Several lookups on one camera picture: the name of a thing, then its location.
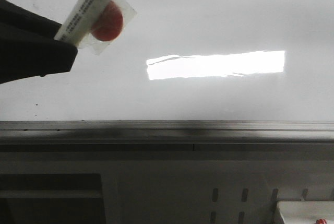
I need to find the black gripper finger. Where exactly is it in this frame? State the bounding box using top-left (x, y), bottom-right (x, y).
top-left (1, 0), bottom-right (78, 84)

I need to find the red round magnet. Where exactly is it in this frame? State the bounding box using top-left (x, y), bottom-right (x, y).
top-left (79, 0), bottom-right (137, 55)

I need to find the white black whiteboard marker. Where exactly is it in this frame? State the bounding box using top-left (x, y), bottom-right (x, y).
top-left (54, 0), bottom-right (110, 47)

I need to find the white whiteboard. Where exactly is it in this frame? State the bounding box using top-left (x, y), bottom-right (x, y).
top-left (1, 0), bottom-right (333, 121)

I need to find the white slotted pegboard panel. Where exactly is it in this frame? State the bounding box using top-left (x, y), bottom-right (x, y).
top-left (101, 160), bottom-right (333, 223)

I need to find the small red object in bin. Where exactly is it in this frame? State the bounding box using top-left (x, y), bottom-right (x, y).
top-left (315, 219), bottom-right (327, 224)

